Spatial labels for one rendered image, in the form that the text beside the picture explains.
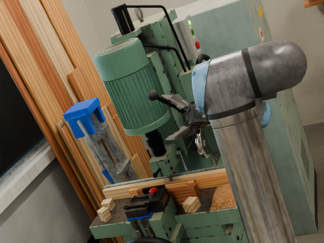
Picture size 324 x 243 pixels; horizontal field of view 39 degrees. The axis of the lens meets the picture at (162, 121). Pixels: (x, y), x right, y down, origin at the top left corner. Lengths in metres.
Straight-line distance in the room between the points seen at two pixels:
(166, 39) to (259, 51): 0.76
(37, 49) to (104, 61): 1.70
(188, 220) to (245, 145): 0.66
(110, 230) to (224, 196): 0.48
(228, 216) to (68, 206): 1.88
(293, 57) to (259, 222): 0.38
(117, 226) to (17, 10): 1.86
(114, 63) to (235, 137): 0.62
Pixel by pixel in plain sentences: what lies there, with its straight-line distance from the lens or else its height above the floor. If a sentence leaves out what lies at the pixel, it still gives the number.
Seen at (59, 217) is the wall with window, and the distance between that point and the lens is 3.20.
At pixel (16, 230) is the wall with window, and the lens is 2.89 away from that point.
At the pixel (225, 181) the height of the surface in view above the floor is 0.92.
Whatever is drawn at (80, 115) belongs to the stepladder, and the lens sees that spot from 2.44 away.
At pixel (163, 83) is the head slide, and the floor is 1.31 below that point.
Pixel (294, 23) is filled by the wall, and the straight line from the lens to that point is 3.77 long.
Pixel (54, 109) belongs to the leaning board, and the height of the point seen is 1.08.
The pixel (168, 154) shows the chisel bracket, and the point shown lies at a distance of 1.69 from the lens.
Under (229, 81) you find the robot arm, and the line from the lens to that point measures 1.01.
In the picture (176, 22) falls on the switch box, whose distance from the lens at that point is 1.79.
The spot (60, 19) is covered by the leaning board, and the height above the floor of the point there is 1.57.
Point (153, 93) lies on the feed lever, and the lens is 1.41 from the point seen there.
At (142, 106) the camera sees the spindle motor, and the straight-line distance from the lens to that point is 1.56.
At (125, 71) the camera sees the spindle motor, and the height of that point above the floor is 1.43.
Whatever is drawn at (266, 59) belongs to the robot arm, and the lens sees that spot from 1.01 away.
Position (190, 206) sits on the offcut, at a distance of 1.60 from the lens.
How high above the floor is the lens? 1.73
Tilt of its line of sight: 19 degrees down
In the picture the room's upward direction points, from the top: 22 degrees counter-clockwise
